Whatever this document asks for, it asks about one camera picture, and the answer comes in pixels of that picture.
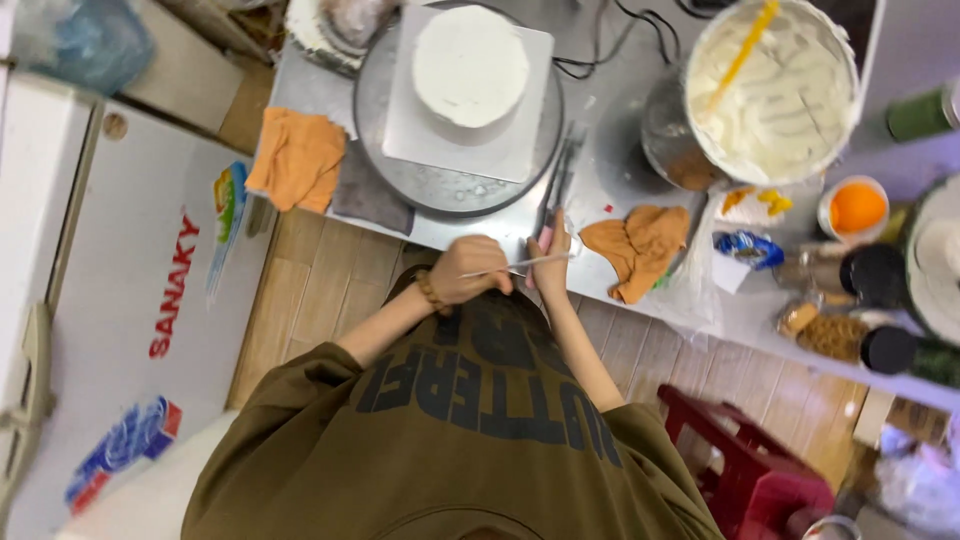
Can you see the thin metal palette knife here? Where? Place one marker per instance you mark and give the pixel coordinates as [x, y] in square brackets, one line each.
[536, 262]

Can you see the grey cloth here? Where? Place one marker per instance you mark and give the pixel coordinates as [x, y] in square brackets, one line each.
[371, 199]

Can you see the blue foil packet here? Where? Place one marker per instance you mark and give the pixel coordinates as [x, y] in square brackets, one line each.
[748, 249]

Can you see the black-lidded jar of brown sprinkles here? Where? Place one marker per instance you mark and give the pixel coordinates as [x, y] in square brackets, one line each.
[832, 337]

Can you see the clear plastic bags heap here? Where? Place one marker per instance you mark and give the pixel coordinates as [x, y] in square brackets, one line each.
[919, 480]

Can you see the piping bag with yellow cream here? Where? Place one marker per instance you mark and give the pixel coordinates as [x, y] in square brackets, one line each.
[754, 204]

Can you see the blue plastic bag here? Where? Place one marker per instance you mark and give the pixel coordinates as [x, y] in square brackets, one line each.
[82, 41]

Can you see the small cup of orange colouring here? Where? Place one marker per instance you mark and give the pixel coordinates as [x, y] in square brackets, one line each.
[855, 208]

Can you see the person's right fingers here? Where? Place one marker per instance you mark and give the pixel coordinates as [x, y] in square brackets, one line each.
[546, 244]

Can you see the red plastic stool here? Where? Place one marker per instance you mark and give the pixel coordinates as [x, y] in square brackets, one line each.
[757, 480]

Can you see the round metal cake turntable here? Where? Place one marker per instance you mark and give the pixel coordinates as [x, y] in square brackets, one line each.
[450, 196]

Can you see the white square cake board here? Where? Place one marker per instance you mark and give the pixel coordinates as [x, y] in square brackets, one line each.
[465, 154]

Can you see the dark green jar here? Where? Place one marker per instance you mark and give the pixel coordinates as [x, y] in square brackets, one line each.
[937, 364]

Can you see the white frosted round cake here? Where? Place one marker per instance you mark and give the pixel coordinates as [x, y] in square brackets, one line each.
[470, 64]

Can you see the white round stand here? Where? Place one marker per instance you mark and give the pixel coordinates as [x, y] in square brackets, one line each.
[937, 262]

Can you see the person's left hand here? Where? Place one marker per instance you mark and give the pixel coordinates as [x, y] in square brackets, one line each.
[469, 266]

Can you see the yellow spatula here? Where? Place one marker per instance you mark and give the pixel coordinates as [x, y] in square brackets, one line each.
[739, 56]

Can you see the metal cup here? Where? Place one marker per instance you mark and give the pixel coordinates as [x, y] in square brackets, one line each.
[831, 529]

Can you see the white plate with cake scraps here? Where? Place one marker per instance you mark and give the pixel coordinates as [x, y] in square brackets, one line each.
[337, 30]

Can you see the orange cloth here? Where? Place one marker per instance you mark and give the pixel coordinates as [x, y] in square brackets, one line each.
[296, 157]
[641, 247]

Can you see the person's left fingers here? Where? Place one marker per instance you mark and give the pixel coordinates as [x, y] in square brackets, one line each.
[495, 281]

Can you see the black-lidded clear jar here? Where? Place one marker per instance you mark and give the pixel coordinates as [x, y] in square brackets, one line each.
[862, 276]

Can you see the large bowl of white cream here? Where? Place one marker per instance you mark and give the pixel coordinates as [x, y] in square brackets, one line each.
[780, 105]

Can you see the green can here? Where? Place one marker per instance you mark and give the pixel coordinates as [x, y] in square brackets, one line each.
[922, 112]

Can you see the person's right hand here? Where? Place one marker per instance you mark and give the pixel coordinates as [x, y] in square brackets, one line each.
[553, 270]

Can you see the olive printed shirt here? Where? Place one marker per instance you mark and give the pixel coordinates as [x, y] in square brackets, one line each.
[450, 450]

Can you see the white chest freezer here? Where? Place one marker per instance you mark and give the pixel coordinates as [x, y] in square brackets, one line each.
[135, 300]

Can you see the steel mixing bowl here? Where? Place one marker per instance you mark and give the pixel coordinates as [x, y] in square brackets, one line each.
[667, 142]

